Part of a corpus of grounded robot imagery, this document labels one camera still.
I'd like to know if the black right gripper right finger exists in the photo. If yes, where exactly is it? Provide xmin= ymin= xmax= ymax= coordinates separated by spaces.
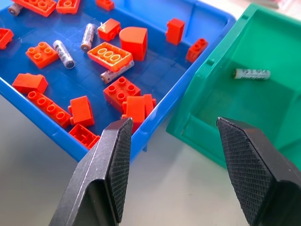
xmin=216 ymin=117 xmax=301 ymax=226

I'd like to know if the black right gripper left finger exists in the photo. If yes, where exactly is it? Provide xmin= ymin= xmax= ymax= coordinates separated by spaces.
xmin=48 ymin=117 xmax=134 ymax=226

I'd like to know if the upside-down red plastic brick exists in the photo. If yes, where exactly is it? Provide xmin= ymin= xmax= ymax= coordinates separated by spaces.
xmin=68 ymin=123 xmax=101 ymax=150

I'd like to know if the red four-stud long plastic brick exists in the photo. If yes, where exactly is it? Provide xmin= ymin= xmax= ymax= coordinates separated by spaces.
xmin=27 ymin=90 xmax=72 ymax=129

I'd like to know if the green plastic bin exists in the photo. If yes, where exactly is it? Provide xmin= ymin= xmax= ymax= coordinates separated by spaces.
xmin=166 ymin=3 xmax=301 ymax=169

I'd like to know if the red 2x2 plastic brick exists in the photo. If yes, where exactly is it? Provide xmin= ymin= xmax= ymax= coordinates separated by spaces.
xmin=25 ymin=41 xmax=59 ymax=70
xmin=103 ymin=76 xmax=142 ymax=112

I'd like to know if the white AA battery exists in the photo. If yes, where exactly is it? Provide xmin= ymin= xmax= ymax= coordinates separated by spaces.
xmin=53 ymin=40 xmax=76 ymax=70
xmin=8 ymin=2 xmax=24 ymax=17
xmin=233 ymin=68 xmax=271 ymax=81
xmin=80 ymin=23 xmax=96 ymax=51
xmin=100 ymin=60 xmax=135 ymax=85

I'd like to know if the blue plastic tray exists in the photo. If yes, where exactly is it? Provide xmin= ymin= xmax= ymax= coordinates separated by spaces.
xmin=0 ymin=0 xmax=237 ymax=163

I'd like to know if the upside-down orange plastic brick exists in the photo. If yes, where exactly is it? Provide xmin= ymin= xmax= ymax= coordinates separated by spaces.
xmin=87 ymin=41 xmax=133 ymax=72

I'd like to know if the orange half-round block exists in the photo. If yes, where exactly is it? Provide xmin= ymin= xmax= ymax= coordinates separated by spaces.
xmin=119 ymin=26 xmax=148 ymax=62

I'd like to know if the orange plastic toy brick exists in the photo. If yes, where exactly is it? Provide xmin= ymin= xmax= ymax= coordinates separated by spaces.
xmin=11 ymin=0 xmax=57 ymax=17

